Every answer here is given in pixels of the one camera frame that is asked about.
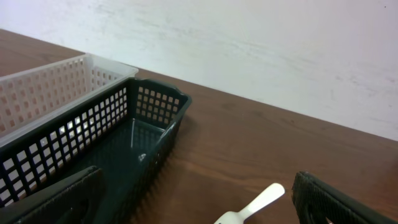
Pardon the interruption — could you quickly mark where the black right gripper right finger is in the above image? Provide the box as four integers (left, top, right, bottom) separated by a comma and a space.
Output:
292, 171, 397, 224

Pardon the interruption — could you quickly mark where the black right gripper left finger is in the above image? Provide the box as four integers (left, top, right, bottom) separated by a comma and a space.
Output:
1, 166, 105, 223

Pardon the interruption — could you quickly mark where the white plastic fork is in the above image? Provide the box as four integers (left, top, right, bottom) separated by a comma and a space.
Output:
215, 183, 285, 224

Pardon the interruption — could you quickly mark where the dark green perforated basket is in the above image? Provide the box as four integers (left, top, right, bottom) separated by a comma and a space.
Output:
1, 78, 192, 223

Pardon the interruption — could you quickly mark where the white perforated plastic basket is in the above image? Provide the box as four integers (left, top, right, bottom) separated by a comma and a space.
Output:
1, 54, 139, 146

